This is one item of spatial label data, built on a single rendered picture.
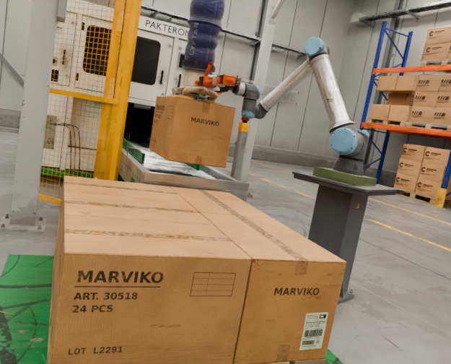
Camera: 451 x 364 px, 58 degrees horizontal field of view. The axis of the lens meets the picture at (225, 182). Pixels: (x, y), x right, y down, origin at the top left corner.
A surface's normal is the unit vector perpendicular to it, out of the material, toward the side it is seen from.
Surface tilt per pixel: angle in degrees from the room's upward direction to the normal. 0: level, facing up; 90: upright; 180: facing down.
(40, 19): 90
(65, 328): 90
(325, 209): 90
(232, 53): 90
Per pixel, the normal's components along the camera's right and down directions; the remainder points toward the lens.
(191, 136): 0.36, 0.19
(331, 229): -0.68, -0.01
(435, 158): -0.88, -0.06
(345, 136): -0.51, 0.08
